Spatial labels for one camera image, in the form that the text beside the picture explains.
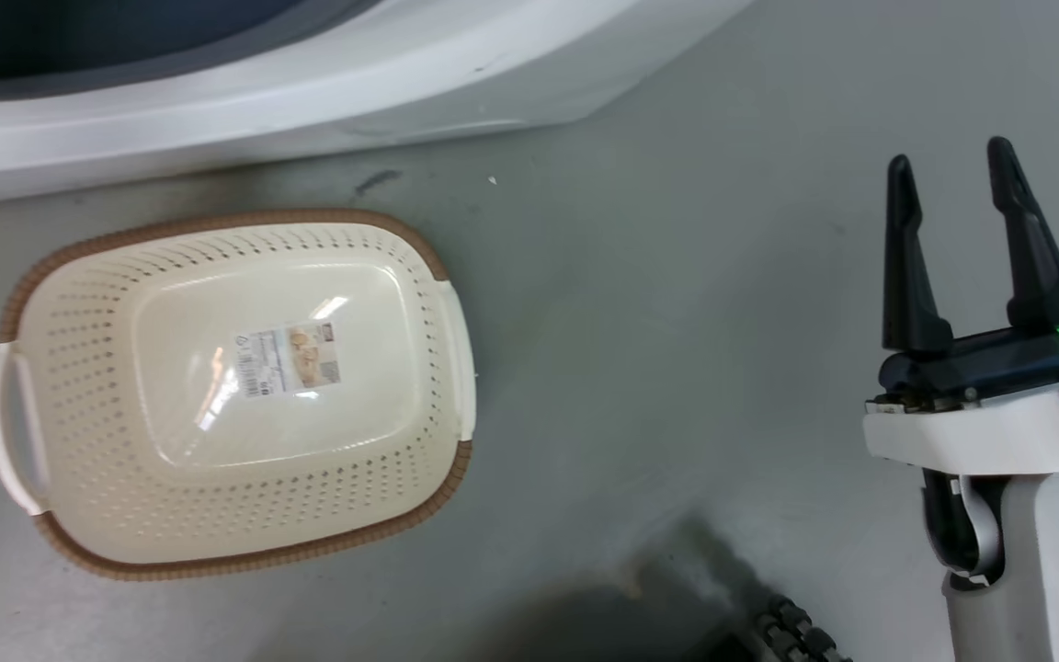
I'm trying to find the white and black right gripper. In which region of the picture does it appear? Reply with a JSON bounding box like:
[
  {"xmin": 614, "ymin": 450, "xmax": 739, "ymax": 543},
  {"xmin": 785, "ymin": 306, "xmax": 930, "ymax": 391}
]
[{"xmin": 863, "ymin": 136, "xmax": 1059, "ymax": 477}]

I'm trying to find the white washing machine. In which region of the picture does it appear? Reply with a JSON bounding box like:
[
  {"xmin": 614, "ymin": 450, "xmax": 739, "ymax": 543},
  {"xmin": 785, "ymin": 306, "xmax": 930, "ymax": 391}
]
[{"xmin": 0, "ymin": 0, "xmax": 757, "ymax": 209}]

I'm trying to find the cream perforated laundry basket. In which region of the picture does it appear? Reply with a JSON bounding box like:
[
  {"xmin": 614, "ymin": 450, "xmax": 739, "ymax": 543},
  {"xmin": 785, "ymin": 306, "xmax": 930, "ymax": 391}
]
[{"xmin": 0, "ymin": 209, "xmax": 478, "ymax": 581}]

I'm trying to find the product label sticker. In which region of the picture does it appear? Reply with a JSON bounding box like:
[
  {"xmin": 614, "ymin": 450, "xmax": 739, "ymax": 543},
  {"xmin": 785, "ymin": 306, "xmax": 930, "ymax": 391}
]
[{"xmin": 237, "ymin": 322, "xmax": 343, "ymax": 400}]

